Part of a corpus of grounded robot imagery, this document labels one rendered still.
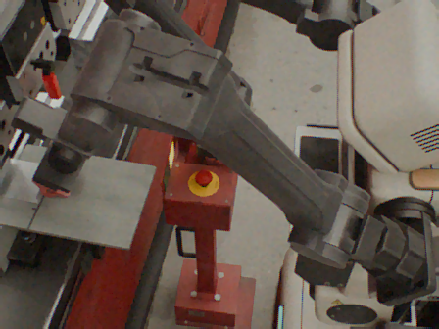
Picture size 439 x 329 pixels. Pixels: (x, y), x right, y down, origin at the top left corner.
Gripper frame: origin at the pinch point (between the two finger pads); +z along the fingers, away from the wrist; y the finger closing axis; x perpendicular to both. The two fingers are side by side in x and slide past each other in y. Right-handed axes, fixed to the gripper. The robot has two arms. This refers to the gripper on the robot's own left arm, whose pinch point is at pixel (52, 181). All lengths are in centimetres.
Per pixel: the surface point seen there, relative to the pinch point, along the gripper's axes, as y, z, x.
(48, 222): 7.9, 0.0, 2.5
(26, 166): -2.6, 3.8, -5.3
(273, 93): -125, 78, 70
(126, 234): 7.0, -6.5, 15.3
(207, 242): -23, 39, 45
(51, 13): -29.2, -8.2, -14.0
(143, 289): -22, 86, 44
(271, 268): -42, 72, 82
